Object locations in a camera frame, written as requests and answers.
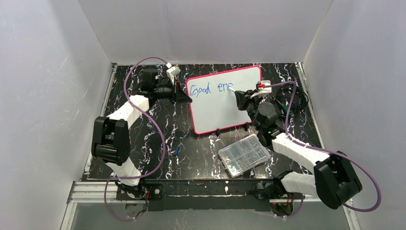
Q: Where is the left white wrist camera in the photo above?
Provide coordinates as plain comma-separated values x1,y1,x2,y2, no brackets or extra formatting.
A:
166,62,180,85

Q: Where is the clear plastic parts organizer box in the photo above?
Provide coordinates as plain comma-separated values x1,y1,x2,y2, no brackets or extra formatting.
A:
218,134,271,178

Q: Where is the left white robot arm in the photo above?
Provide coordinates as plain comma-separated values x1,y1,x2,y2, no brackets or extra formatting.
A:
91,66,192,187

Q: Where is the coiled black cable green plug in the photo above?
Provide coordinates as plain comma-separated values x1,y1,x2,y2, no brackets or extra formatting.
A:
273,85,309,118

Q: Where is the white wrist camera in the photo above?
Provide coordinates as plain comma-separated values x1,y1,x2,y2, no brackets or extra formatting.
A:
250,80,272,98
166,62,180,85

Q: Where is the pink framed whiteboard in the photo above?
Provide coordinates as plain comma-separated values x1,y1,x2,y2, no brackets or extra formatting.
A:
186,66,262,135

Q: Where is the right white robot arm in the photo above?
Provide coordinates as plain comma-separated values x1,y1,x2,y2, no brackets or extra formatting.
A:
234,90,362,209

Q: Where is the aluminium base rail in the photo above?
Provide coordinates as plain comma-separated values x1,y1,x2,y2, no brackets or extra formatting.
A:
61,179,360,230

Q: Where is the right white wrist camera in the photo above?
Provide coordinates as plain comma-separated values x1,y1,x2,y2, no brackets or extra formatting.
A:
250,80,272,98

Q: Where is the blue marker cap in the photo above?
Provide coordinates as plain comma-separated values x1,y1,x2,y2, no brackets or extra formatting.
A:
173,146,180,156

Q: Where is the whiteboard metal stand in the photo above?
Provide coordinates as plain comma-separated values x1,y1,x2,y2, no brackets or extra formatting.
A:
213,122,252,137

